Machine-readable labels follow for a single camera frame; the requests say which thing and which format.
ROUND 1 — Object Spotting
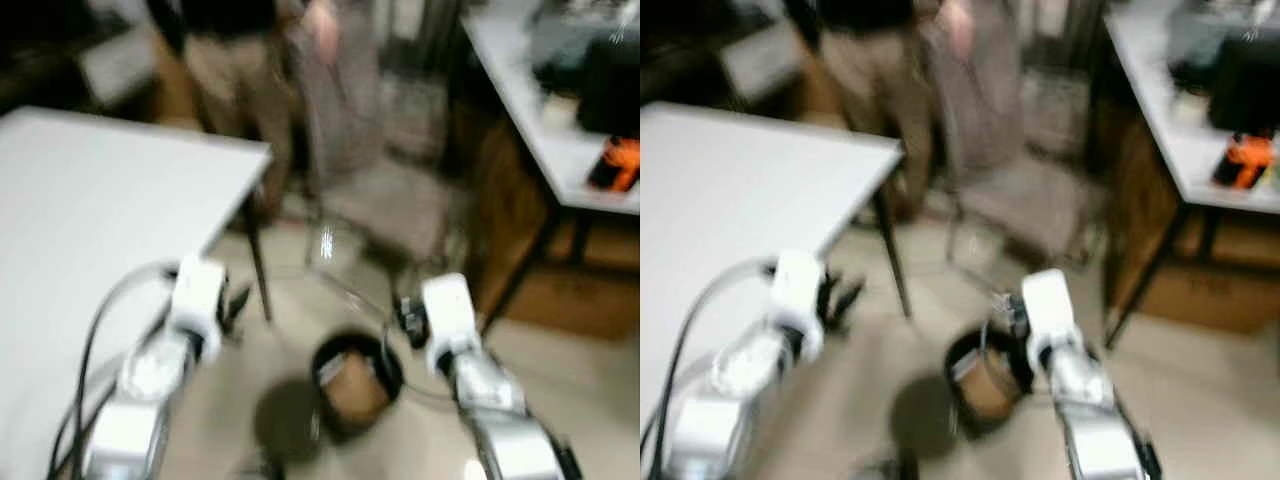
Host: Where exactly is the black round rubbish bin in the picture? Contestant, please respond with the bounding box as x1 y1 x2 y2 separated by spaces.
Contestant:
945 325 1037 431
310 330 406 437

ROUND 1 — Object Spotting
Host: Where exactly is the white table with black legs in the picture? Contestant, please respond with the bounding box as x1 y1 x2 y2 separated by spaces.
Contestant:
640 100 913 421
0 105 274 480

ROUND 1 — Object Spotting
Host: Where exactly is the brown cardboard piece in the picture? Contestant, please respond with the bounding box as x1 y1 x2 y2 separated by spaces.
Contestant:
320 350 391 421
955 350 1023 417

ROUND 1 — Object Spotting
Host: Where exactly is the black box device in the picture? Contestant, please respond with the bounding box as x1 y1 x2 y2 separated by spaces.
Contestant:
1208 35 1280 132
575 35 641 137

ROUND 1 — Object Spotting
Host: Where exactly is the printed brown cardboard box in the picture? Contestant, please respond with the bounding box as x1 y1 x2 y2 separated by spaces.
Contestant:
1140 215 1280 336
500 215 641 341

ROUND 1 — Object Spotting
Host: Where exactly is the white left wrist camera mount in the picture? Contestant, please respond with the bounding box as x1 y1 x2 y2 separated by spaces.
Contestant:
768 250 827 361
170 255 227 341

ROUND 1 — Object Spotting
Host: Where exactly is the person in khaki trousers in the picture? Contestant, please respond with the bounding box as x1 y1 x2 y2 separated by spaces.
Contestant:
150 0 341 223
790 0 976 217

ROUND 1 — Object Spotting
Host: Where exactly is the grey plaid fabric chair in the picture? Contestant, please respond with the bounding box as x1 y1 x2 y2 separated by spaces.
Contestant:
925 0 1101 293
290 0 471 301

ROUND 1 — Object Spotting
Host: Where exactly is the orange and black tool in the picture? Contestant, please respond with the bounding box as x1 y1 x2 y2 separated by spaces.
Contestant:
1212 132 1277 191
588 135 641 194

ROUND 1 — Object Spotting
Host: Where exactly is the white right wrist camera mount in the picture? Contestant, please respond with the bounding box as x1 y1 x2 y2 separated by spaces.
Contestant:
420 272 483 373
1020 268 1078 349

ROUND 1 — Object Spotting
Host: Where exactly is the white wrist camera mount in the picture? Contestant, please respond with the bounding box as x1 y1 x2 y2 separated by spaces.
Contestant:
1020 268 1078 349
420 272 483 373
170 255 227 341
768 250 827 361

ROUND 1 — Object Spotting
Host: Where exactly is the dark tangled cable bundle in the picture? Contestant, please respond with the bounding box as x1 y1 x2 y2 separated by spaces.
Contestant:
1165 8 1280 91
530 8 641 93

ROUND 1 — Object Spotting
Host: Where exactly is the white desk with black frame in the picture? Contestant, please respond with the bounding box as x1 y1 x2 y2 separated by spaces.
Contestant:
1100 0 1280 351
460 0 641 336

